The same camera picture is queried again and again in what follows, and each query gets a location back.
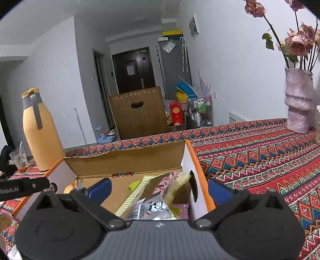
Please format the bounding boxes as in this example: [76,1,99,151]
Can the dark entrance door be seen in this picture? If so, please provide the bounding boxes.
[112,47,156,95]

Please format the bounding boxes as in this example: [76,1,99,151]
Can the blue plastic item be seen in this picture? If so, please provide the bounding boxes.
[172,82,197,97]

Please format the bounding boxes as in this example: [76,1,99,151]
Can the dried pink rose bouquet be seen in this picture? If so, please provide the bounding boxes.
[244,0,320,72]

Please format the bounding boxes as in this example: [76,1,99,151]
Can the white mop handle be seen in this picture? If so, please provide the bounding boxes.
[74,108,88,145]

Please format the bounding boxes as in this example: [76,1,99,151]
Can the white hanging umbrella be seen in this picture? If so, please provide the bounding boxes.
[179,37,189,73]

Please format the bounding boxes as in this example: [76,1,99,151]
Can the orange cardboard box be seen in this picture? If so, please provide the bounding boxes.
[11,139,217,225]

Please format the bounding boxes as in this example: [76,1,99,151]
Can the pink textured vase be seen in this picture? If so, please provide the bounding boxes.
[284,68,314,134]

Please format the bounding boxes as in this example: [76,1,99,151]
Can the wire trolley with bottles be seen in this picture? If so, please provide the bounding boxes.
[187,96,214,128]

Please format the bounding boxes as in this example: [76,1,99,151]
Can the pink snack packet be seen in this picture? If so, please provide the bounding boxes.
[170,203,190,220]

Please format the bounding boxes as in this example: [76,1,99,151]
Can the blue floor tray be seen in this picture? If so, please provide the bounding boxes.
[97,130,117,143]

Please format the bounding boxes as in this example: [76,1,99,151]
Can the wooden chair back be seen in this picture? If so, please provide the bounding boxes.
[108,86,168,140]

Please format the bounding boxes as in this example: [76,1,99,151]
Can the lime green snack packet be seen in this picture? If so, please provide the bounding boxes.
[128,180,143,192]

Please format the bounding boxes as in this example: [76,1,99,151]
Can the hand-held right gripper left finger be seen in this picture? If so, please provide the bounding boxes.
[31,178,127,230]

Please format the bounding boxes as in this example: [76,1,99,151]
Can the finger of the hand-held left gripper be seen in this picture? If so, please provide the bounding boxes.
[22,177,58,197]

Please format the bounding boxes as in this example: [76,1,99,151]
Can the clear drinking glass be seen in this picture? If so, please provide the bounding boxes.
[9,141,30,173]

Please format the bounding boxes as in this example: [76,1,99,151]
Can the white wall heater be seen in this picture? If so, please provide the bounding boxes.
[229,111,250,123]

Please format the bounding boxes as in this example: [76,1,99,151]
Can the yellow thermos jug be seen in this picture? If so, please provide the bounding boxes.
[21,87,66,172]

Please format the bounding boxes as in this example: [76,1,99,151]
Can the grey refrigerator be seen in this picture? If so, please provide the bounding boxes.
[157,37,192,100]

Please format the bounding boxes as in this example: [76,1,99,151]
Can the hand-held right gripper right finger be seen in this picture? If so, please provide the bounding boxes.
[194,178,287,230]

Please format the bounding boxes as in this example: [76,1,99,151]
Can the yellow striped silver snack packet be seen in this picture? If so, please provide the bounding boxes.
[115,171,194,222]

